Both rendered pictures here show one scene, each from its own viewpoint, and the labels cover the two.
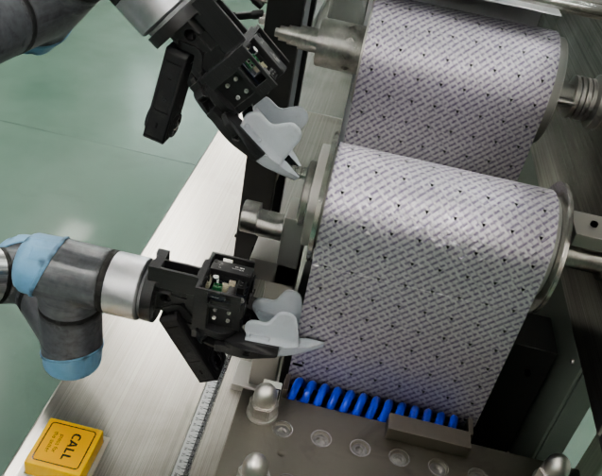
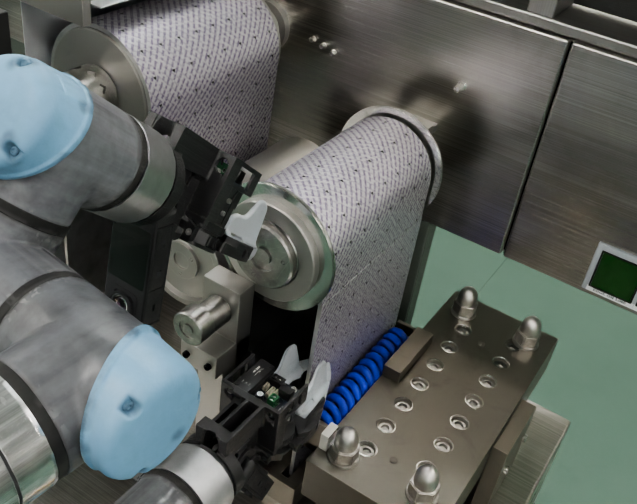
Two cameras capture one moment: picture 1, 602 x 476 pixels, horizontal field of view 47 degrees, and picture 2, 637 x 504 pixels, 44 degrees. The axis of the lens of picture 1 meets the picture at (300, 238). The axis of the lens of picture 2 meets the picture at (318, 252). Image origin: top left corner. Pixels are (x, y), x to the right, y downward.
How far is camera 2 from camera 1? 68 cm
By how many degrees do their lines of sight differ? 52
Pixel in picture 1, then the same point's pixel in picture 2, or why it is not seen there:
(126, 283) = (218, 480)
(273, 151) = (250, 240)
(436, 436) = (417, 348)
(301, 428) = (370, 434)
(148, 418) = not seen: outside the picture
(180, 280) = (250, 426)
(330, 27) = not seen: hidden behind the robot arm
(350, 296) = (342, 306)
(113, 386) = not seen: outside the picture
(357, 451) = (401, 408)
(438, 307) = (385, 259)
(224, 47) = (203, 173)
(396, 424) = (398, 366)
